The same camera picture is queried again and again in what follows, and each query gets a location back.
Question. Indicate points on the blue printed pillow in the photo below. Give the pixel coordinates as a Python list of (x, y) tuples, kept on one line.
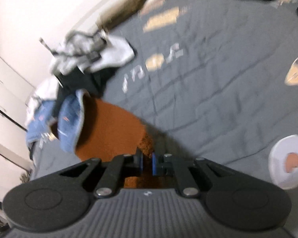
[(39, 124)]

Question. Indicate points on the rust brown sweater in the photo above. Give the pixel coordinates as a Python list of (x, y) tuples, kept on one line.
[(111, 129)]

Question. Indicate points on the tan folded blanket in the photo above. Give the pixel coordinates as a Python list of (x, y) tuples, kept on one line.
[(129, 2)]

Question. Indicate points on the blue quilted cloth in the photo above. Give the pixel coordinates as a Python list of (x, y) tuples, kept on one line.
[(70, 121)]

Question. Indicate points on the light grey hoodie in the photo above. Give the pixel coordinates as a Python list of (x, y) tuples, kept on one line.
[(43, 91)]

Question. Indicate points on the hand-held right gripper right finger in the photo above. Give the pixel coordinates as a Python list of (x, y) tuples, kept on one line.
[(154, 164)]

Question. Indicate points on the white black-trimmed garment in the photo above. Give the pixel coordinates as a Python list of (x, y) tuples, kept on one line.
[(109, 52)]

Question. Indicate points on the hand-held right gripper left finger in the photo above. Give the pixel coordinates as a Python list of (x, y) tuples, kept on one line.
[(139, 164)]

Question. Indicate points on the white pillow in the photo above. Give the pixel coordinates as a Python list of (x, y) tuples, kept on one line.
[(152, 2)]

